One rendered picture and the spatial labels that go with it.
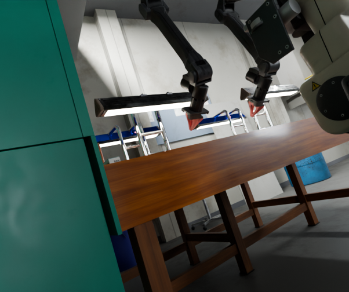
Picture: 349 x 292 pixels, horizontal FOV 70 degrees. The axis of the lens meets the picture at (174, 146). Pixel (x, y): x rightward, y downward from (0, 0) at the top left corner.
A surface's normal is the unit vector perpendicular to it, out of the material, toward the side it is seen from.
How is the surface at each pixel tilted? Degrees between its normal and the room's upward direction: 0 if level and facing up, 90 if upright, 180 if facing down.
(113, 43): 90
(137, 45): 90
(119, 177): 90
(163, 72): 90
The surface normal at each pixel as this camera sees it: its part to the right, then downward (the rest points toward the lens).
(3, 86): 0.51, -0.29
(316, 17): -0.84, 0.20
